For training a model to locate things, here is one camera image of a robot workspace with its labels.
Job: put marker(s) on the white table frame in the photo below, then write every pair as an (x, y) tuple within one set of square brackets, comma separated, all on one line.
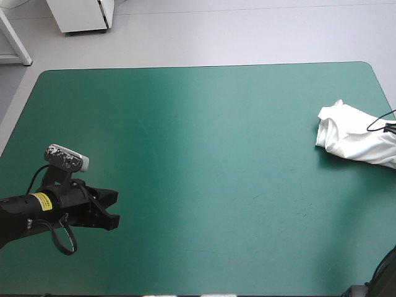
[(17, 40)]

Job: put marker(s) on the white T-shirt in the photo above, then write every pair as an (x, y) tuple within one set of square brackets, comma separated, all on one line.
[(346, 136)]

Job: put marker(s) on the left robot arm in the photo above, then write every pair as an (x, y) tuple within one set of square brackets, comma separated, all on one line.
[(15, 213)]

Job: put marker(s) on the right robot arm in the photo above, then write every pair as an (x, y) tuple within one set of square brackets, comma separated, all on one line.
[(386, 278)]

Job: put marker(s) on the white cabinet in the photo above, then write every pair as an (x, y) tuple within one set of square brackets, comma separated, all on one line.
[(80, 15)]

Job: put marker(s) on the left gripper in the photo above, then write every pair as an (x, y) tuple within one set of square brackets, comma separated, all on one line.
[(74, 205)]

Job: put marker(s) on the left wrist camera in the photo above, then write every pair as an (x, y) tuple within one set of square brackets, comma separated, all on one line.
[(66, 157)]

